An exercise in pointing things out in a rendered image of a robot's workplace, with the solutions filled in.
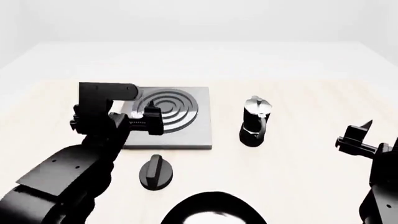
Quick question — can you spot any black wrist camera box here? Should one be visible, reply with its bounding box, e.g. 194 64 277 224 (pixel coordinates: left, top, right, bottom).
78 81 140 113

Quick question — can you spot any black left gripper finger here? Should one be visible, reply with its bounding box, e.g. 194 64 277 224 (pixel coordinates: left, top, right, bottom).
144 101 165 136

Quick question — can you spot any black and silver moka pot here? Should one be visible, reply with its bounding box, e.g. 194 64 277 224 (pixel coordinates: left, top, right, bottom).
239 95 274 148

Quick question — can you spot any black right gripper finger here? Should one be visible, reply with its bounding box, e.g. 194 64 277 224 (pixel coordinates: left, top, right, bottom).
344 119 374 142

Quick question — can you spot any dark round spiral burner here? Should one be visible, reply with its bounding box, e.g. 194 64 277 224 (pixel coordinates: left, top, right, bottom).
131 90 200 136

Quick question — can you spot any grey square stove plate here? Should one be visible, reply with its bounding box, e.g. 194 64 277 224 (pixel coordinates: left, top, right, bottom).
119 86 213 151

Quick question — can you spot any black oval stove knob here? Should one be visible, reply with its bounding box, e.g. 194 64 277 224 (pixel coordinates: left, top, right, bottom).
139 153 176 192

